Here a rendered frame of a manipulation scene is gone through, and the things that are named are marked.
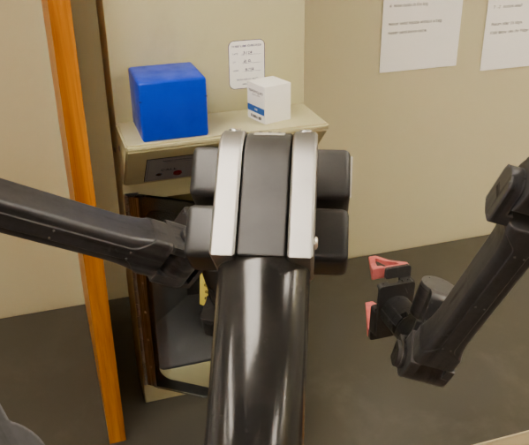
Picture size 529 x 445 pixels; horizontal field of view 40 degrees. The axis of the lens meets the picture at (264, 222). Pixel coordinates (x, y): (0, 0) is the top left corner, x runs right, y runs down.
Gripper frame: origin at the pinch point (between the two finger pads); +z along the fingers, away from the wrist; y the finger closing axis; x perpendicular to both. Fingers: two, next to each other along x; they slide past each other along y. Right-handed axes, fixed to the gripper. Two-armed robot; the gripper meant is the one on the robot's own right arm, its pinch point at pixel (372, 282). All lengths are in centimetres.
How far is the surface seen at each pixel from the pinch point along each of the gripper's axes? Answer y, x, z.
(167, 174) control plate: 22.8, 34.3, 7.4
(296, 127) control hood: 30.6, 14.6, 1.2
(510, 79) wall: 16, -64, 56
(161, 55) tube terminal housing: 41, 33, 12
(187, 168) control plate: 23.8, 31.1, 6.4
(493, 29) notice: 29, -57, 56
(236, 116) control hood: 30.7, 22.2, 8.8
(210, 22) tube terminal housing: 45, 25, 13
